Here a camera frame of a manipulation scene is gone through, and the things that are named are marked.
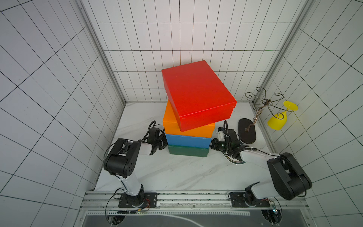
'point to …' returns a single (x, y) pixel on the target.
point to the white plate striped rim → (236, 161)
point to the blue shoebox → (188, 141)
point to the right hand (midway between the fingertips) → (206, 140)
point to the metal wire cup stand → (246, 128)
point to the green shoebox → (183, 150)
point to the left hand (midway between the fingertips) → (171, 140)
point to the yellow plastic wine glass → (279, 121)
